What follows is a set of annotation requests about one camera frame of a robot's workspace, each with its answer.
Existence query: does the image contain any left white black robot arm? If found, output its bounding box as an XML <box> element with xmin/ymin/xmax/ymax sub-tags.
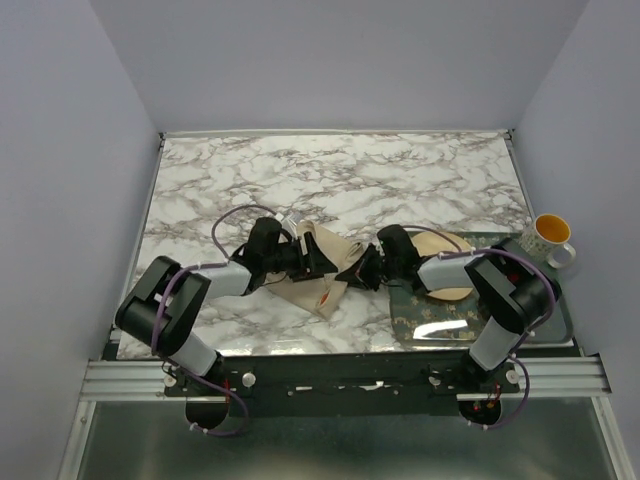
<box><xmin>115</xmin><ymin>217</ymin><xmax>338</xmax><ymax>395</ymax></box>

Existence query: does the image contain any beige cloth napkin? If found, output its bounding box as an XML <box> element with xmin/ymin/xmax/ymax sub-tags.
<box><xmin>266</xmin><ymin>220</ymin><xmax>365</xmax><ymax>320</ymax></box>

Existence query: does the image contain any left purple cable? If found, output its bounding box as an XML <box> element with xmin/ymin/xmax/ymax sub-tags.
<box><xmin>149</xmin><ymin>204</ymin><xmax>301</xmax><ymax>436</ymax></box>

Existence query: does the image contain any beige floral plate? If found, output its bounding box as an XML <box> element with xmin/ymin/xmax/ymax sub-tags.
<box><xmin>411</xmin><ymin>231</ymin><xmax>473</xmax><ymax>302</ymax></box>

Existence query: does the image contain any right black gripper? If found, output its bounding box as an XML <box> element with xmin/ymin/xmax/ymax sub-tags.
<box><xmin>337</xmin><ymin>242</ymin><xmax>401</xmax><ymax>291</ymax></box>

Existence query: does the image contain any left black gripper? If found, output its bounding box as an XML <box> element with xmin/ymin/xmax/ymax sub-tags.
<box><xmin>264</xmin><ymin>231</ymin><xmax>338</xmax><ymax>282</ymax></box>

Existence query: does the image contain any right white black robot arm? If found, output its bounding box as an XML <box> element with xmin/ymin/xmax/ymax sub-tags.
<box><xmin>336</xmin><ymin>224</ymin><xmax>562</xmax><ymax>392</ymax></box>

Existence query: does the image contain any aluminium frame rail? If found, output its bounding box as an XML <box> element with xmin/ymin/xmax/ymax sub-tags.
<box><xmin>80</xmin><ymin>357</ymin><xmax>612</xmax><ymax>402</ymax></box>

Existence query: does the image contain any white floral mug yellow inside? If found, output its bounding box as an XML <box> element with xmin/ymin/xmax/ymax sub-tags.
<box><xmin>518</xmin><ymin>214</ymin><xmax>577</xmax><ymax>269</ymax></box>

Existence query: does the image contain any teal floral serving tray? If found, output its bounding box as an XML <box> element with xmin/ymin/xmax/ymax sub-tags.
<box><xmin>388</xmin><ymin>230</ymin><xmax>574</xmax><ymax>351</ymax></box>

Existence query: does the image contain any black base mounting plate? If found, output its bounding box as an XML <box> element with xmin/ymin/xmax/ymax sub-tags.
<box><xmin>162</xmin><ymin>351</ymin><xmax>520</xmax><ymax>436</ymax></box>

